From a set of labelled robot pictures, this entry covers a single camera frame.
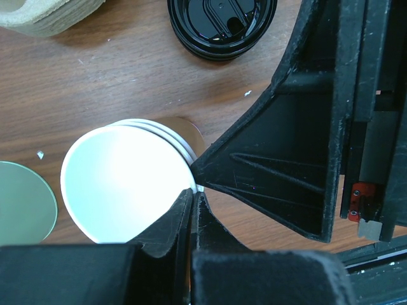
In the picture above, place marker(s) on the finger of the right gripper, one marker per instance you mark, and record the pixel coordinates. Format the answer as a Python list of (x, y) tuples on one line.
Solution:
[(282, 156)]

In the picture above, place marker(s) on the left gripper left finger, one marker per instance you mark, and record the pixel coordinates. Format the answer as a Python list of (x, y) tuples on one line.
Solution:
[(149, 269)]

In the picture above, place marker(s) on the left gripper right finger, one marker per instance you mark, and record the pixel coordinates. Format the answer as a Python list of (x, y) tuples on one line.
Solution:
[(224, 271)]

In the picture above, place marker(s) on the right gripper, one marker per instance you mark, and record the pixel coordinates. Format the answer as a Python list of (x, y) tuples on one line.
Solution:
[(374, 193)]

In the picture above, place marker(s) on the brown paper cup stack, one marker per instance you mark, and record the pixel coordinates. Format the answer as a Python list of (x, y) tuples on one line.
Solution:
[(118, 179)]

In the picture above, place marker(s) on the green cup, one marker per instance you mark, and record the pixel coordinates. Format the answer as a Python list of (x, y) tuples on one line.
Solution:
[(29, 207)]

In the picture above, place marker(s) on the black lid stack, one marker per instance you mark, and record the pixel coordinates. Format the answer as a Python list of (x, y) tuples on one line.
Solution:
[(220, 30)]

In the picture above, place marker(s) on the cardboard cup carrier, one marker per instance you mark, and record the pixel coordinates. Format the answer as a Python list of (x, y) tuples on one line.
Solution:
[(45, 18)]

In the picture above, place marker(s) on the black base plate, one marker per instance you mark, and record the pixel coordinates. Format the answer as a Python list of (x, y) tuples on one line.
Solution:
[(378, 271)]

